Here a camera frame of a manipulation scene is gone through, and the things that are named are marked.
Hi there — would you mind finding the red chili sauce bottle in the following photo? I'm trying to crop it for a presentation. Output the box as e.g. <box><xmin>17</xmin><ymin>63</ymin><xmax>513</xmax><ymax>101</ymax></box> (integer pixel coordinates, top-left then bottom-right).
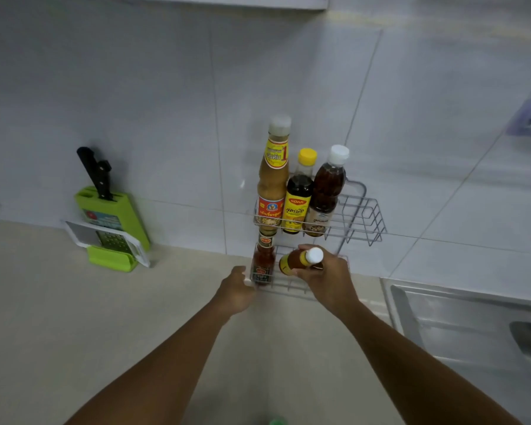
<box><xmin>251</xmin><ymin>227</ymin><xmax>278</xmax><ymax>287</ymax></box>

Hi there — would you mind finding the green knife block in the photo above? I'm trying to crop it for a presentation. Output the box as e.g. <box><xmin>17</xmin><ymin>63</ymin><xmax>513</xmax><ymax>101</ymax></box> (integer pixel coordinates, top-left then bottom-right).
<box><xmin>74</xmin><ymin>186</ymin><xmax>151</xmax><ymax>273</ymax></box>

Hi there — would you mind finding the person's left hand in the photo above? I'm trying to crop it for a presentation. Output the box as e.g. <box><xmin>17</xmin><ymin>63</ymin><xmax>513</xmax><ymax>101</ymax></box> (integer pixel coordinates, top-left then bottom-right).
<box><xmin>213</xmin><ymin>265</ymin><xmax>258</xmax><ymax>318</ymax></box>

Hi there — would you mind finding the dark sauce bottle yellow cap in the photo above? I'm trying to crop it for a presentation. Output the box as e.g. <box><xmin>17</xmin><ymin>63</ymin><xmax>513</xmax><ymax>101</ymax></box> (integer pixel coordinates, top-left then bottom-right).
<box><xmin>282</xmin><ymin>148</ymin><xmax>318</xmax><ymax>235</ymax></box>

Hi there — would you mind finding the brown sauce bottle white cap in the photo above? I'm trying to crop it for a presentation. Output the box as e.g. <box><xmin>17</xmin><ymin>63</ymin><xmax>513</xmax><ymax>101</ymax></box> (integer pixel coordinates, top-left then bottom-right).
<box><xmin>303</xmin><ymin>144</ymin><xmax>350</xmax><ymax>238</ymax></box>

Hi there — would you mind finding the person's left forearm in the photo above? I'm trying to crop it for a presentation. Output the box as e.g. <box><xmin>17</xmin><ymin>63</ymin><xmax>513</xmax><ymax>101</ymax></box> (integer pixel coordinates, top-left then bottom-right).
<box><xmin>64</xmin><ymin>301</ymin><xmax>245</xmax><ymax>425</ymax></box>

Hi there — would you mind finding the white framed metal grater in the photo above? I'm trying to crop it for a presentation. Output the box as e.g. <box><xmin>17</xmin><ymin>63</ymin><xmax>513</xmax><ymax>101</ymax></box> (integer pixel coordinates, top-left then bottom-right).
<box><xmin>61</xmin><ymin>220</ymin><xmax>151</xmax><ymax>269</ymax></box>

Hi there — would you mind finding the purple wall hook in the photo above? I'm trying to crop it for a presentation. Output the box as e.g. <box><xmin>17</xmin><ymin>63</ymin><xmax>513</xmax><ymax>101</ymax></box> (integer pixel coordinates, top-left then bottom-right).
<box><xmin>506</xmin><ymin>97</ymin><xmax>531</xmax><ymax>138</ymax></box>

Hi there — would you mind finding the person's right hand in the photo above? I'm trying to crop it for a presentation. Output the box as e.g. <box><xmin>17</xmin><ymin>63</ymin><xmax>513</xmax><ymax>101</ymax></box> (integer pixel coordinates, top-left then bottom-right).
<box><xmin>291</xmin><ymin>244</ymin><xmax>360</xmax><ymax>318</ymax></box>

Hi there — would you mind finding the person's right forearm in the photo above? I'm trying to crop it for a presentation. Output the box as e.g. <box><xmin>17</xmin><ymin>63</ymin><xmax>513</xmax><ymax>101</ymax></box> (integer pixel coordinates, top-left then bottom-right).
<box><xmin>327</xmin><ymin>301</ymin><xmax>524</xmax><ymax>425</ymax></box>

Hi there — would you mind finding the orange sauce bottle white cap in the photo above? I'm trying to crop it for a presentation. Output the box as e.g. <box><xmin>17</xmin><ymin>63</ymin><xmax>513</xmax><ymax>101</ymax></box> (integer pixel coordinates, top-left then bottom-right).
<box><xmin>279</xmin><ymin>247</ymin><xmax>325</xmax><ymax>277</ymax></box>

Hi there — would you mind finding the tall tan sauce bottle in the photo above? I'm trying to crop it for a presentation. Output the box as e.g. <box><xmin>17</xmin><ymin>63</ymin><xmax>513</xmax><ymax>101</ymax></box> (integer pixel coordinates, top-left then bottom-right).
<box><xmin>256</xmin><ymin>115</ymin><xmax>292</xmax><ymax>238</ymax></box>

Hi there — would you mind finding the stainless steel sink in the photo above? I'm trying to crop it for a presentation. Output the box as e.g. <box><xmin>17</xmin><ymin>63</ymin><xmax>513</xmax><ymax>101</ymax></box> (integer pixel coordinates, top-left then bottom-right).
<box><xmin>380</xmin><ymin>278</ymin><xmax>531</xmax><ymax>425</ymax></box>

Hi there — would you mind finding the white wire condiment rack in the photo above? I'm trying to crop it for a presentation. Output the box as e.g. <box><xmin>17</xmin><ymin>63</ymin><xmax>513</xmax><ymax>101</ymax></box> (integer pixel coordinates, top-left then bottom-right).
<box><xmin>243</xmin><ymin>179</ymin><xmax>388</xmax><ymax>301</ymax></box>

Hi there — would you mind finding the black handled knife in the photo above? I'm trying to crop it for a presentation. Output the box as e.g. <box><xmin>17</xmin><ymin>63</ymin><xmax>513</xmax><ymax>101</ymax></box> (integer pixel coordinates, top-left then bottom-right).
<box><xmin>76</xmin><ymin>147</ymin><xmax>115</xmax><ymax>202</ymax></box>

